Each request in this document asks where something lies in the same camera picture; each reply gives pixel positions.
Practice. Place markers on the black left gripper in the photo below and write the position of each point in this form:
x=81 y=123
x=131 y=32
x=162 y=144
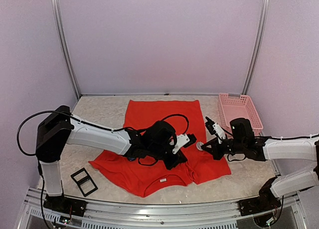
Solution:
x=180 y=159

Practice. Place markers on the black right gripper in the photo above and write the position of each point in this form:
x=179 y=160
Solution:
x=217 y=154

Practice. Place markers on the blue brooch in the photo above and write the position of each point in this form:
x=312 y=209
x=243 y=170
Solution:
x=199 y=145

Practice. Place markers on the red t-shirt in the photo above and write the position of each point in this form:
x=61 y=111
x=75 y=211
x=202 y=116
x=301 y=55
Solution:
x=143 y=179

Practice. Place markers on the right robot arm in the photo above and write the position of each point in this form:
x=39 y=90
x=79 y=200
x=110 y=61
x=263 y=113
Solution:
x=242 y=140

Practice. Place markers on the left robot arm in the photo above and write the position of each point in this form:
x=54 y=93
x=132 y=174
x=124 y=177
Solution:
x=159 y=141

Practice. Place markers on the black open brooch box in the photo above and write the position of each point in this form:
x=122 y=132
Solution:
x=84 y=182

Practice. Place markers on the pink plastic basket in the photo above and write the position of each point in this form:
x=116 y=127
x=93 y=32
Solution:
x=235 y=106

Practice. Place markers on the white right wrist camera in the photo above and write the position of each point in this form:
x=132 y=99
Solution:
x=215 y=129

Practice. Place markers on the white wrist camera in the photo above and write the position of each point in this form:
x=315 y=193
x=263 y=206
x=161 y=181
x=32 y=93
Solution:
x=182 y=140
x=215 y=129

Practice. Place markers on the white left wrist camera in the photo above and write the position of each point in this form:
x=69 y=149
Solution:
x=182 y=140

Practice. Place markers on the front aluminium rail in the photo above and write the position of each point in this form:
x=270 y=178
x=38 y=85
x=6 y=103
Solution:
x=112 y=215

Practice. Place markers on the right aluminium frame post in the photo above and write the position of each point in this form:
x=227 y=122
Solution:
x=257 y=45

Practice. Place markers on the aluminium frame post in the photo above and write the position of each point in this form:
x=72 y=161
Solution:
x=64 y=48
x=257 y=45

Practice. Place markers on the left aluminium frame post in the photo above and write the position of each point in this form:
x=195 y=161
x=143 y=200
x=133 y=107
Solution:
x=64 y=48

